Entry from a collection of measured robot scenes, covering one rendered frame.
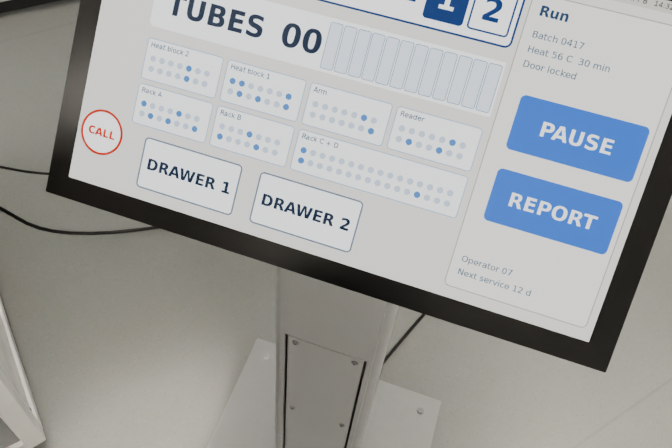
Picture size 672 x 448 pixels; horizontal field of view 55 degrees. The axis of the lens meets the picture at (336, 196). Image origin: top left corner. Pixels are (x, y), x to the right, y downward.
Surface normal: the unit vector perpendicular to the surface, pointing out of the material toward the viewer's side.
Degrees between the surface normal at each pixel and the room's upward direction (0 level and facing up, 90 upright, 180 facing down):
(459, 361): 0
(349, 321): 90
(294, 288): 90
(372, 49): 50
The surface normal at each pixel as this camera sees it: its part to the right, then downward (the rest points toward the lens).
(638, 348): 0.07, -0.64
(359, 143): -0.20, 0.14
